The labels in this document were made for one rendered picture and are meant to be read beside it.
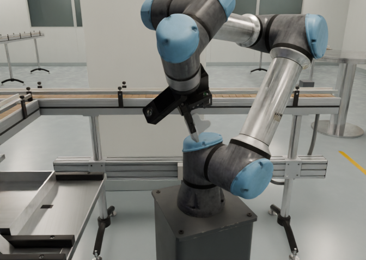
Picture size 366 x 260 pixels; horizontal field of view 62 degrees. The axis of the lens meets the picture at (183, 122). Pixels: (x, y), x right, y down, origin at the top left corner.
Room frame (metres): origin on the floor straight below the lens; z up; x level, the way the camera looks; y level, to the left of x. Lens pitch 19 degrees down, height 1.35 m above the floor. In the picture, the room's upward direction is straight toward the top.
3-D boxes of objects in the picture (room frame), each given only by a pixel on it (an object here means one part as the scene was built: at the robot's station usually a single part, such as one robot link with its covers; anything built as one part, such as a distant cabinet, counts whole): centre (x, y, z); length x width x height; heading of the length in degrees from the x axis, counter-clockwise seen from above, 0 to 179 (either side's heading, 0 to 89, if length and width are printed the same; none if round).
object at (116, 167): (1.64, -0.05, 0.49); 1.60 x 0.08 x 0.12; 91
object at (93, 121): (1.64, 0.50, 0.46); 0.09 x 0.09 x 0.77; 1
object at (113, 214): (1.64, 0.50, 0.07); 0.50 x 0.08 x 0.14; 1
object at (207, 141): (0.83, -0.06, 0.96); 0.13 x 0.12 x 0.14; 44
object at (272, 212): (1.65, -0.65, 0.07); 0.50 x 0.08 x 0.14; 1
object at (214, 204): (0.83, -0.06, 0.84); 0.15 x 0.15 x 0.10
